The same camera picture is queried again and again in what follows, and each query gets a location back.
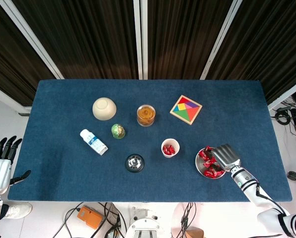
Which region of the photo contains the cream upturned bowl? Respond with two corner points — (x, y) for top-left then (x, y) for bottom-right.
(92, 97), (118, 121)

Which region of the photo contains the clear jar of rubber bands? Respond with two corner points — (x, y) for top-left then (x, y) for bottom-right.
(136, 104), (156, 127)

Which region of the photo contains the black coiled cable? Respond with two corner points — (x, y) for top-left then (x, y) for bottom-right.
(274, 109), (292, 125)

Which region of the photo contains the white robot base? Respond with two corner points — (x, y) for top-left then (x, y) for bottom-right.
(124, 207), (165, 238)

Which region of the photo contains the dark brown curtain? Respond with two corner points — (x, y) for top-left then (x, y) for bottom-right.
(0, 0), (57, 107)
(12, 0), (139, 80)
(207, 0), (296, 105)
(147, 0), (234, 80)

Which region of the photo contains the round silver metal plate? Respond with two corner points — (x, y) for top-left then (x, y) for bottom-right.
(195, 147), (227, 179)

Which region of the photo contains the chrome call bell black base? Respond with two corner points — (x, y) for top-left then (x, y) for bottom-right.
(124, 153), (146, 174)

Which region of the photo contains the blue felt table cloth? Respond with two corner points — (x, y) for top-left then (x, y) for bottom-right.
(7, 79), (293, 203)

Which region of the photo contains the white paper cup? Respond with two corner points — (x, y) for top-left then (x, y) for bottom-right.
(160, 138), (180, 159)

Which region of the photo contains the white milk bottle blue label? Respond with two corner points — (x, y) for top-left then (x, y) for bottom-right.
(79, 128), (109, 156)

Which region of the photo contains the white partition frame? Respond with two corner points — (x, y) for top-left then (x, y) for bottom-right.
(267, 76), (296, 111)
(200, 0), (243, 80)
(0, 0), (65, 80)
(0, 81), (32, 115)
(141, 0), (148, 80)
(133, 0), (144, 80)

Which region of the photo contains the green gold nesting doll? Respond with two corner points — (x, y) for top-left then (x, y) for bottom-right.
(110, 123), (126, 140)

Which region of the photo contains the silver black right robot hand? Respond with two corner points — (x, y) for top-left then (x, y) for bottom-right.
(205, 143), (241, 173)

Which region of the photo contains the colourful wooden tangram puzzle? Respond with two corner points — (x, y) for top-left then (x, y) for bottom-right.
(169, 94), (203, 126)

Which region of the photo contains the white sneaker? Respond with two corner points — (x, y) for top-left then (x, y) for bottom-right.
(2, 202), (33, 220)

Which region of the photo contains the orange handheld device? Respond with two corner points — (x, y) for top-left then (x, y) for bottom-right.
(77, 205), (104, 230)

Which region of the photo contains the brown wooden block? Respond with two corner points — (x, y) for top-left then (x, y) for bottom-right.
(185, 227), (205, 238)

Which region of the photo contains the black cable bundle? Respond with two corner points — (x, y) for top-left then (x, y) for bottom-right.
(175, 202), (197, 238)
(98, 202), (128, 238)

